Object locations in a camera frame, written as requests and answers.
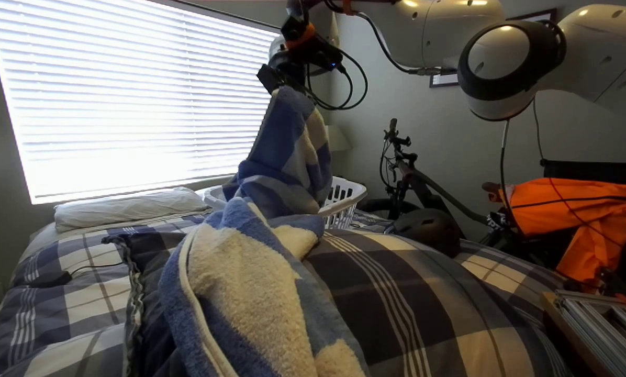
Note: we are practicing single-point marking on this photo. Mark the white laundry basket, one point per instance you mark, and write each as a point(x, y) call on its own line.
point(337, 206)

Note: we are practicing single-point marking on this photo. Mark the black helmet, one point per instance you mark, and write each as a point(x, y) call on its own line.
point(430, 228)

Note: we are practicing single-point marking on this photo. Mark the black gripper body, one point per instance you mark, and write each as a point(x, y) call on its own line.
point(295, 52)

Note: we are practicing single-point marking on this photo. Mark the white pillow near window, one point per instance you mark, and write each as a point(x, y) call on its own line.
point(130, 209)

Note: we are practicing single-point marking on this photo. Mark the blue white striped towel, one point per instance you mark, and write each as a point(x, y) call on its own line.
point(238, 297)

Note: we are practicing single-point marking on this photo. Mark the plaid bed cover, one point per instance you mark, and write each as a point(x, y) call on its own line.
point(72, 329)

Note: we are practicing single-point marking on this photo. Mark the orange jacket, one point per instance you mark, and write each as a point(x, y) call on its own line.
point(593, 211)

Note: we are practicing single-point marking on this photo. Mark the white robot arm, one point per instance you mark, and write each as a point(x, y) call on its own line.
point(500, 63)

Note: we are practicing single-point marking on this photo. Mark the black bicycle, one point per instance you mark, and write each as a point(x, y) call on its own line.
point(411, 189)

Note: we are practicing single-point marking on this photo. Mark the small table lamp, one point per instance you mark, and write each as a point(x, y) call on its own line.
point(337, 140)

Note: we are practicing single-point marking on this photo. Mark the white window blinds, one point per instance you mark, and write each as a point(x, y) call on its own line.
point(129, 95)

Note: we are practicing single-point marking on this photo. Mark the plaid pillow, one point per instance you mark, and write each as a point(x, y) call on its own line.
point(413, 310)

